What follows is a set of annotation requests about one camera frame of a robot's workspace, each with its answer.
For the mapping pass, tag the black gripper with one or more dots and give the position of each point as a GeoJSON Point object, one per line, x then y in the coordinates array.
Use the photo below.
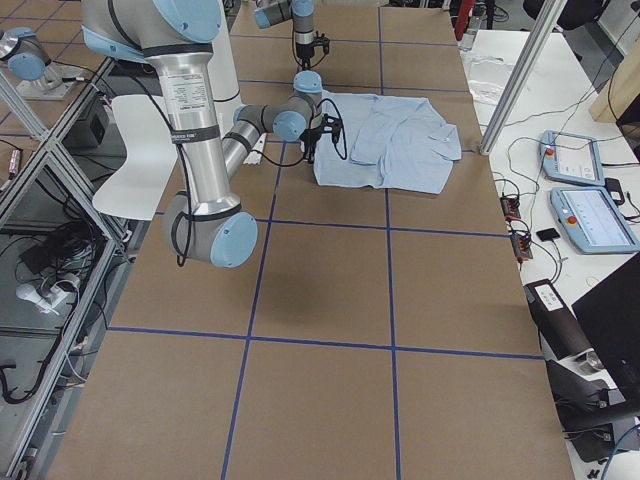
{"type": "Point", "coordinates": [312, 135]}
{"type": "Point", "coordinates": [303, 51]}

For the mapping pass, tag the light blue button shirt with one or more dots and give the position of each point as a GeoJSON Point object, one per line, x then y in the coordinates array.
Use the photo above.
{"type": "Point", "coordinates": [391, 142]}

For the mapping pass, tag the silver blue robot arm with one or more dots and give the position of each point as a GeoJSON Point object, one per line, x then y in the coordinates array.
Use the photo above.
{"type": "Point", "coordinates": [205, 221]}
{"type": "Point", "coordinates": [301, 13]}

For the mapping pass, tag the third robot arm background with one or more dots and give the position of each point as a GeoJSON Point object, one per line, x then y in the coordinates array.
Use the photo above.
{"type": "Point", "coordinates": [26, 58]}

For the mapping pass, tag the clear plastic bag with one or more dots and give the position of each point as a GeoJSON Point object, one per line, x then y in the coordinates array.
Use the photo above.
{"type": "Point", "coordinates": [486, 75]}

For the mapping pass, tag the orange circuit board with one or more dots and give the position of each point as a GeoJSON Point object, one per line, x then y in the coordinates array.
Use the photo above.
{"type": "Point", "coordinates": [510, 207]}

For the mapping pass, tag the small black phone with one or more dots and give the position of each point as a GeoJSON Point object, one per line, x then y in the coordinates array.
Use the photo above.
{"type": "Point", "coordinates": [548, 235]}

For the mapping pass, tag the upper teach pendant tablet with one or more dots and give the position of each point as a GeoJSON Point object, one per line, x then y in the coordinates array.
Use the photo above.
{"type": "Point", "coordinates": [571, 158]}

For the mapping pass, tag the teach pendant tablet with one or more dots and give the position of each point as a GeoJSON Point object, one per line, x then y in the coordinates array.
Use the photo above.
{"type": "Point", "coordinates": [571, 158]}
{"type": "Point", "coordinates": [591, 221]}

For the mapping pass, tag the lower teach pendant tablet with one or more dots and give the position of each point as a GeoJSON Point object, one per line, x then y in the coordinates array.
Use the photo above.
{"type": "Point", "coordinates": [591, 221]}

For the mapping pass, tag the white power strip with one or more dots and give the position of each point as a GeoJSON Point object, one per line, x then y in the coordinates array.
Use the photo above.
{"type": "Point", "coordinates": [47, 303]}

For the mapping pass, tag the black cylindrical device with label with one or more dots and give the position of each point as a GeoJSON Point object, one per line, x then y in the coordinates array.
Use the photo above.
{"type": "Point", "coordinates": [555, 320]}

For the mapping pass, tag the black monitor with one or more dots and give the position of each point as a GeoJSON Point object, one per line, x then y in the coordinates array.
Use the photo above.
{"type": "Point", "coordinates": [608, 314]}

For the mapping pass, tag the aluminium frame post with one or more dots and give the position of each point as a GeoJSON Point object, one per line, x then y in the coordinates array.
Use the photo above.
{"type": "Point", "coordinates": [535, 42]}

